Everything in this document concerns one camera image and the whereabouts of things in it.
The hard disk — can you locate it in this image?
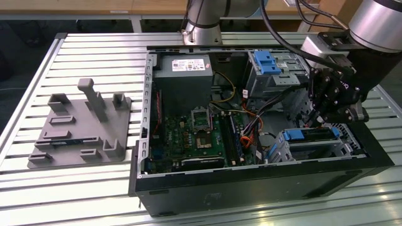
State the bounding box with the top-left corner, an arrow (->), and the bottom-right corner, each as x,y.
266,126 -> 333,162

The black graphics card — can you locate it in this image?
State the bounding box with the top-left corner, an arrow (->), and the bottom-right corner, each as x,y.
179,155 -> 226,172

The thin red wire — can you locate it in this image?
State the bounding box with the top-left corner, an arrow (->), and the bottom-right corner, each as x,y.
155,89 -> 163,129

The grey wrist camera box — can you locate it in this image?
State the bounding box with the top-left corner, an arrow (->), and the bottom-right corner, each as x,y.
299,32 -> 359,71

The black wire bundle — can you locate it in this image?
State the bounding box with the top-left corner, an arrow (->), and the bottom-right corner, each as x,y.
243,88 -> 310,139

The green motherboard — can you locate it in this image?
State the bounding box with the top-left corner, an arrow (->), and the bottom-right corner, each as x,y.
148,103 -> 262,174

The dark RAM stick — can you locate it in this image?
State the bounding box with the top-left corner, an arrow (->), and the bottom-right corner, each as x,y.
50,139 -> 99,146

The grey power supply unit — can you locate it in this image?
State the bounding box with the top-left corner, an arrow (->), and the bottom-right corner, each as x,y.
152,54 -> 214,118

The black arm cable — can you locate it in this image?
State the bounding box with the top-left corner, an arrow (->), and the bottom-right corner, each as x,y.
295,0 -> 351,32
259,0 -> 355,76

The metal disk bay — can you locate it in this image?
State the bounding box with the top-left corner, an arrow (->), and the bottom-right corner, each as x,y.
266,127 -> 367,165

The red yellow orange wire bundle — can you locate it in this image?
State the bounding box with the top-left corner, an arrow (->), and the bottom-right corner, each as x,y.
239,114 -> 263,153

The grey parts rack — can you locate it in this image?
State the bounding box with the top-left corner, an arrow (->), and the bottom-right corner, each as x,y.
27,78 -> 132,170

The metal drive cage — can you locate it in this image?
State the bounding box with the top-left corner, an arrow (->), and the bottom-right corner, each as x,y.
247,50 -> 315,101

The black PC case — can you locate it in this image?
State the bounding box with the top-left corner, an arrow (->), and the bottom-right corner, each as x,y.
127,43 -> 395,218

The wooden desk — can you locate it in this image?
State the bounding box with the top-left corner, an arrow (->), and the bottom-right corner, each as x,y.
0,0 -> 321,32

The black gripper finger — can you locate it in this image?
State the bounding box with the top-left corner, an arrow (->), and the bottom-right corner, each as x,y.
309,67 -> 343,121
317,103 -> 362,124

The black RAM slot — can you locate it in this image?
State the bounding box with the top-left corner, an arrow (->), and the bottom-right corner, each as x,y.
227,112 -> 242,164
231,113 -> 246,162
223,112 -> 239,166
219,112 -> 235,167

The CPU socket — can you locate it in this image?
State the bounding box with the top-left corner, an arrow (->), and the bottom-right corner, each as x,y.
194,131 -> 216,151

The blue plastic drive latch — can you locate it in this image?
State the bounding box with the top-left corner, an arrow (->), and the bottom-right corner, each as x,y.
254,50 -> 282,75

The metal socket cover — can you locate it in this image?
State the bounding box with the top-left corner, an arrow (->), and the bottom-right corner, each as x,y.
191,106 -> 212,132

